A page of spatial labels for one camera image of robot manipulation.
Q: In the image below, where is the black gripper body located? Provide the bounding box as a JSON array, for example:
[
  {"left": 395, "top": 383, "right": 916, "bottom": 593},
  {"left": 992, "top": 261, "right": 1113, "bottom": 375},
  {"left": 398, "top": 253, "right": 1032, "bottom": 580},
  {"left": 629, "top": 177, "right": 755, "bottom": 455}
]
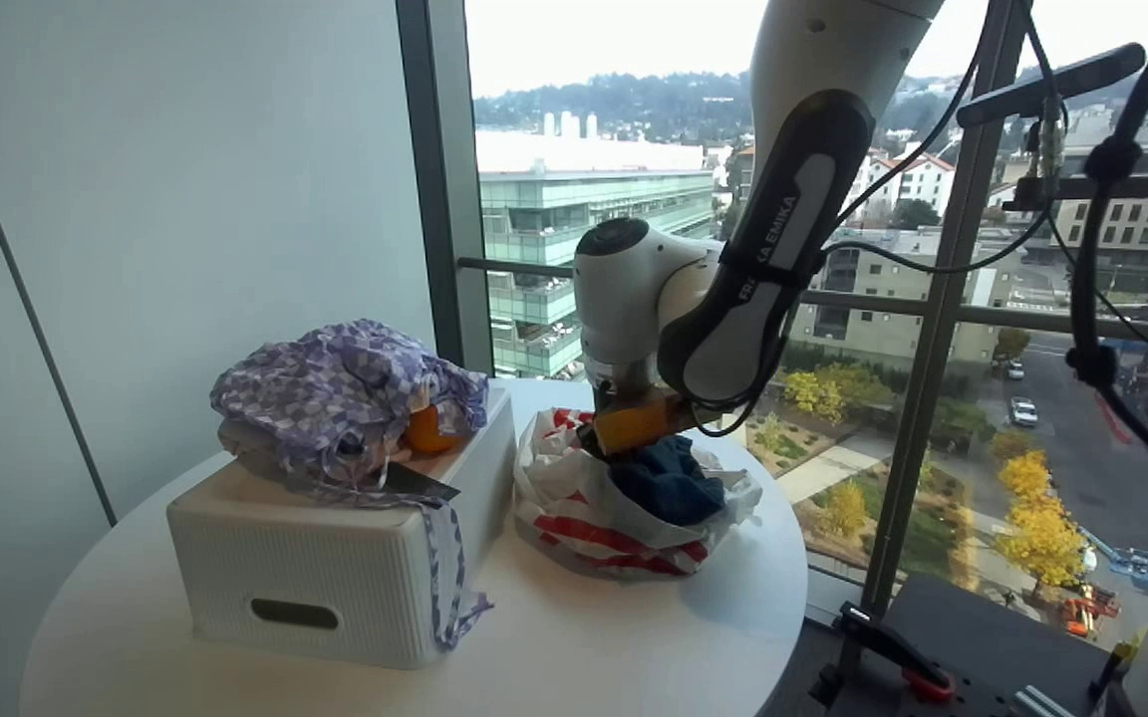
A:
[{"left": 572, "top": 418, "right": 624, "bottom": 465}]

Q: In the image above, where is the dark navy garment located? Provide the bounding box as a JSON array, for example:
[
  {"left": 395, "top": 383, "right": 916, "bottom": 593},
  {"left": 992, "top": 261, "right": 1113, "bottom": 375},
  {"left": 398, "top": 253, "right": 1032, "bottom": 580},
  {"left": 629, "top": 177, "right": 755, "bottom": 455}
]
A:
[{"left": 605, "top": 433, "right": 728, "bottom": 530}]

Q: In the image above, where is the purple white checkered cloth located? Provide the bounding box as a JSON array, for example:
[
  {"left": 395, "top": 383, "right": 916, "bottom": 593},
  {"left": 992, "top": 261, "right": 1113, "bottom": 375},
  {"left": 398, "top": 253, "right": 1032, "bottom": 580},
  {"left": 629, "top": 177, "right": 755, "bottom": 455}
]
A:
[{"left": 205, "top": 314, "right": 496, "bottom": 659}]

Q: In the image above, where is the orange fruit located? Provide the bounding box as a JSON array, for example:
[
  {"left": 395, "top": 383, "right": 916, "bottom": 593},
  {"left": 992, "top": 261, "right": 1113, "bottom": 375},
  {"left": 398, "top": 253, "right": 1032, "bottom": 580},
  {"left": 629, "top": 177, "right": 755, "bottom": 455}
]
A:
[{"left": 403, "top": 404, "right": 463, "bottom": 463}]

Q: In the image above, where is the white plastic storage box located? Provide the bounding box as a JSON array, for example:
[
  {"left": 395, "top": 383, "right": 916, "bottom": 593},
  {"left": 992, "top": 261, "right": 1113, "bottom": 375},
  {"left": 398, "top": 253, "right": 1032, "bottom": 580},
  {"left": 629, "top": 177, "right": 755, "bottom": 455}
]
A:
[{"left": 163, "top": 383, "right": 516, "bottom": 672}]

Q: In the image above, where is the black yellow tool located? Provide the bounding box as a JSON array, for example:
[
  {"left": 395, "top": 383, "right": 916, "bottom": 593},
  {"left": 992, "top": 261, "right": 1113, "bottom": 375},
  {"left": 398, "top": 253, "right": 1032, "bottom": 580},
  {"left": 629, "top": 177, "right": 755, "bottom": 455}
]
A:
[{"left": 1080, "top": 641, "right": 1143, "bottom": 717}]

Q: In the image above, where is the window guard rail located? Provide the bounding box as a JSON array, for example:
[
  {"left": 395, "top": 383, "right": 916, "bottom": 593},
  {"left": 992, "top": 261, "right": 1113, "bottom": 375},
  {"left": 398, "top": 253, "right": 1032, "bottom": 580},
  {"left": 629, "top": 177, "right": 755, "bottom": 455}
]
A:
[{"left": 455, "top": 253, "right": 1148, "bottom": 351}]

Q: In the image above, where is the black clamp with red handle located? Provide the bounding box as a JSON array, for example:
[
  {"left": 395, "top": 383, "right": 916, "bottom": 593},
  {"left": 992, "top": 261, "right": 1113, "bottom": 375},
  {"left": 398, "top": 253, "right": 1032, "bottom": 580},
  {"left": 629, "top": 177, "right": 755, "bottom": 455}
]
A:
[{"left": 810, "top": 597, "right": 965, "bottom": 710}]

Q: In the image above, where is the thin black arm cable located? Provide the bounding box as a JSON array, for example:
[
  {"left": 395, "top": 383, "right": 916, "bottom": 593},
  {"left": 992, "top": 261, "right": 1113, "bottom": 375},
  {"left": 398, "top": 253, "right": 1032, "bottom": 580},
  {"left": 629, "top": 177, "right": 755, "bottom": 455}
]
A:
[{"left": 696, "top": 0, "right": 1070, "bottom": 441}]

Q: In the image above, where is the thick black cable hose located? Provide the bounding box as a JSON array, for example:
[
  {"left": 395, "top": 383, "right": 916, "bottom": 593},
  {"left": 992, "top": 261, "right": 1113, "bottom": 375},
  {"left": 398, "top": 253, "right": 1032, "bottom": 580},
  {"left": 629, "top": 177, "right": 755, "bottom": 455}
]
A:
[{"left": 1065, "top": 0, "right": 1148, "bottom": 499}]

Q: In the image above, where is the black camera boom bar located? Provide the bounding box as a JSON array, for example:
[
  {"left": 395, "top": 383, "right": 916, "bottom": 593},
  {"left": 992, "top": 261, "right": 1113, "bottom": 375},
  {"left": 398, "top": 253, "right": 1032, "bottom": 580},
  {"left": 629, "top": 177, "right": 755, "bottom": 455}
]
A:
[{"left": 951, "top": 40, "right": 1148, "bottom": 132}]

